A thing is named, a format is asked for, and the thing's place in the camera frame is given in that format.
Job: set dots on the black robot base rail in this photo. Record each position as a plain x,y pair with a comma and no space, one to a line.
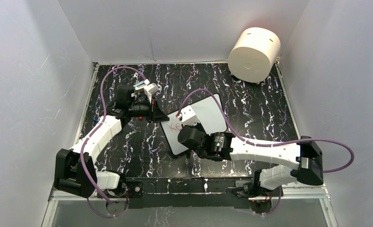
197,192

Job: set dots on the teal and cream eraser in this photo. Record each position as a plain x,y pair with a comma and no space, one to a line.
139,86

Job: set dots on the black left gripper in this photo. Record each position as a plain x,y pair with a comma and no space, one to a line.
158,116

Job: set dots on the cream cylindrical container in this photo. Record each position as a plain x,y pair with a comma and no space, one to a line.
254,54

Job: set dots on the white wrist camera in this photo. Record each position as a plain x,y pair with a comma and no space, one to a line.
188,116
149,90

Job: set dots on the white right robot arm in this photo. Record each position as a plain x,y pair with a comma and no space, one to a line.
296,162

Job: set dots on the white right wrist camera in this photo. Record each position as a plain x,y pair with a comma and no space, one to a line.
188,116

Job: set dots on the black framed whiteboard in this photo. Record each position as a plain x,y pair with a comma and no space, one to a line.
209,116

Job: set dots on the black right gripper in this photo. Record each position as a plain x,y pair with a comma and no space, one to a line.
199,126

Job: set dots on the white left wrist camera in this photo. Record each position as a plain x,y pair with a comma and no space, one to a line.
149,90

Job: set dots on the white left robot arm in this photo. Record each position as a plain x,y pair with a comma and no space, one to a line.
75,167

